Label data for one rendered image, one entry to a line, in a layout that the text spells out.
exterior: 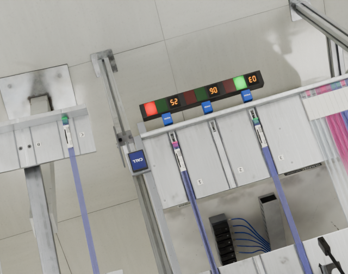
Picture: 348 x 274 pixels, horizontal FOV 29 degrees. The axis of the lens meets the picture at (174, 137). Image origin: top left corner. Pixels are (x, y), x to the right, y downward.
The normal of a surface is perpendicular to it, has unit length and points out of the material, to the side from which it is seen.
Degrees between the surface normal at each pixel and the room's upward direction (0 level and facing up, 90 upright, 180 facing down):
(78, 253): 0
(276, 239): 0
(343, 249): 42
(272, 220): 0
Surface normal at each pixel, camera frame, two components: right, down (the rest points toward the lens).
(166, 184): -0.01, -0.27
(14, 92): 0.18, 0.42
